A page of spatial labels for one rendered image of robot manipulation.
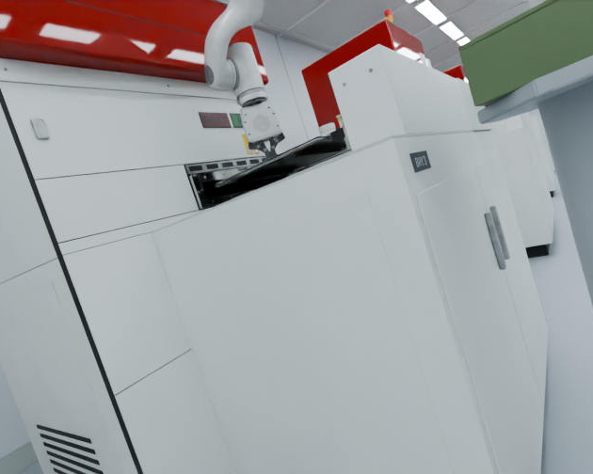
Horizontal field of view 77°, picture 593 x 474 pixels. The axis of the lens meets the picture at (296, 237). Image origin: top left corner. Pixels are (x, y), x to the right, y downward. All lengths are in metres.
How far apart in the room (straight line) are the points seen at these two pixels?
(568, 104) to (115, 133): 0.87
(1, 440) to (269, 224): 1.94
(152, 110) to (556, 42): 0.87
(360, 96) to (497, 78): 0.19
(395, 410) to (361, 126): 0.47
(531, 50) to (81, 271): 0.83
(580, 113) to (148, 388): 0.90
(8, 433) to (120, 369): 1.53
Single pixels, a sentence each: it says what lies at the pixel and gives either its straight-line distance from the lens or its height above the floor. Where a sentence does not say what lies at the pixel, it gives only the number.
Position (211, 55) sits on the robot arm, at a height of 1.20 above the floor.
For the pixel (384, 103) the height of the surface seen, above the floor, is 0.87.
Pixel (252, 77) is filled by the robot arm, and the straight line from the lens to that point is 1.10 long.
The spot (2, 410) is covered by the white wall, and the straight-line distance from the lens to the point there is 2.38.
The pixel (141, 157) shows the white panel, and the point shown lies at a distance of 1.01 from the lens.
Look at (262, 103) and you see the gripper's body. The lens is 1.09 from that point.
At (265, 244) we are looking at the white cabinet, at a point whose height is 0.72.
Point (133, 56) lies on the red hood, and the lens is 1.07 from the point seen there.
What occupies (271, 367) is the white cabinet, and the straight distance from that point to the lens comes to 0.81.
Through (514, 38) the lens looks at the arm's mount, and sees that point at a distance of 0.58.
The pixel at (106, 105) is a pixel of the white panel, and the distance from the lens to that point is 1.03.
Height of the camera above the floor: 0.76
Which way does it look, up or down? 4 degrees down
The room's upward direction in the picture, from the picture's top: 18 degrees counter-clockwise
